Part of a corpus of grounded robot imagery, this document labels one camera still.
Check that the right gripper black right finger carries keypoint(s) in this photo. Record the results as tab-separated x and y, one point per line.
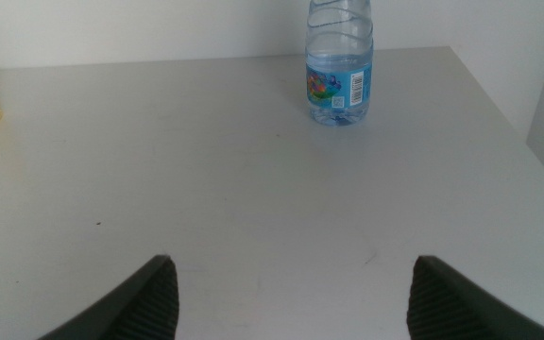
451	311

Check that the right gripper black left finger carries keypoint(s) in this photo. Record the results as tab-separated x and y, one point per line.
130	311

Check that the clear water bottle blue cap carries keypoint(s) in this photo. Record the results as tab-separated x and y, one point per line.
338	56

